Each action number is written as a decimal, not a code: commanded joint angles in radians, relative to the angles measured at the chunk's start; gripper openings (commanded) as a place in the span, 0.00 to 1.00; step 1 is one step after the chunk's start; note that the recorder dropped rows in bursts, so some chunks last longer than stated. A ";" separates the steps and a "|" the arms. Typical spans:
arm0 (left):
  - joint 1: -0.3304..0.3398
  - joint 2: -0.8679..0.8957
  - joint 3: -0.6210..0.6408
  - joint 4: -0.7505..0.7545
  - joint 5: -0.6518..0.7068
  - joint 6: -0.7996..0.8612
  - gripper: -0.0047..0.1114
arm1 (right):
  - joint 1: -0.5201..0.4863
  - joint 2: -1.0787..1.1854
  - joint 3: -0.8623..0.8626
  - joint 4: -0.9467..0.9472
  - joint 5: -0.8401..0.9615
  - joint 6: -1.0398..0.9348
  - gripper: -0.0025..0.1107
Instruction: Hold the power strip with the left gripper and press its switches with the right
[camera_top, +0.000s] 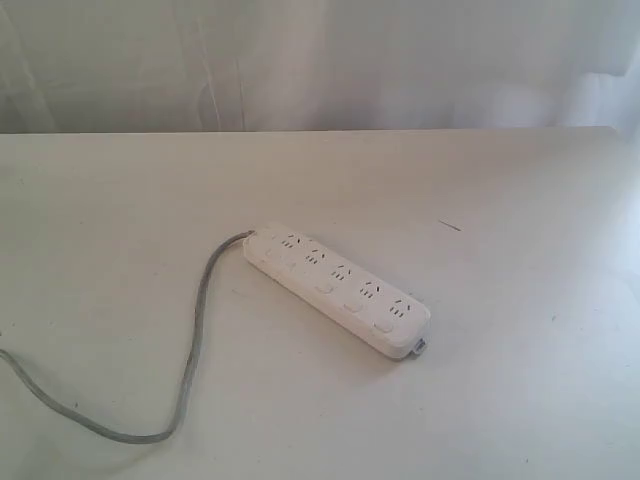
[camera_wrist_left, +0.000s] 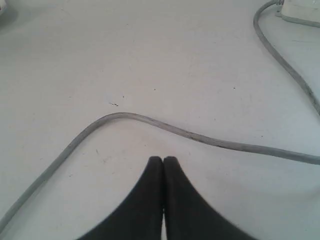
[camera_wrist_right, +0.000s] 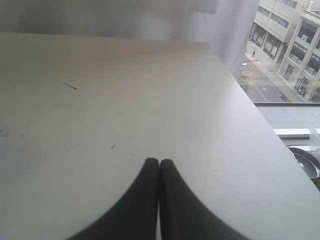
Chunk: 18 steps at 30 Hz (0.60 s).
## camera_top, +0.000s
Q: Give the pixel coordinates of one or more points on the white five-socket power strip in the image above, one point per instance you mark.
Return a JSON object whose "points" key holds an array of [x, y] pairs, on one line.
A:
{"points": [[381, 315]]}

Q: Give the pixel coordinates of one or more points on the white sheer curtain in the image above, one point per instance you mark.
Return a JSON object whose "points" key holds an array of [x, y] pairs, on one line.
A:
{"points": [[170, 66]]}

